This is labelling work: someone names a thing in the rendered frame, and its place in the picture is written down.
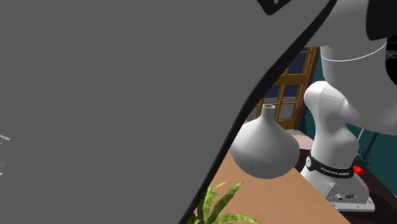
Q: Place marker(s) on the dark robot stand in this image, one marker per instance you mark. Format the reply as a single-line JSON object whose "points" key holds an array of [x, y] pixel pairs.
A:
{"points": [[384, 213]]}

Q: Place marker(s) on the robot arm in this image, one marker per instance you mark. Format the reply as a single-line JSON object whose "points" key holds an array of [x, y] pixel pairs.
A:
{"points": [[124, 93]]}

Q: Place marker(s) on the green leafy plant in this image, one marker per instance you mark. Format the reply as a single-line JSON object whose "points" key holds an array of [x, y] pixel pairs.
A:
{"points": [[222, 202]]}

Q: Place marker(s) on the white bulbous vase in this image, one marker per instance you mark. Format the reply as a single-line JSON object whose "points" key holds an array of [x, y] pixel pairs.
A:
{"points": [[263, 145]]}

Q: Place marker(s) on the wooden glass-paned door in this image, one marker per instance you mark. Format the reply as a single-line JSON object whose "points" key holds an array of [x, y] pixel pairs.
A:
{"points": [[289, 81]]}

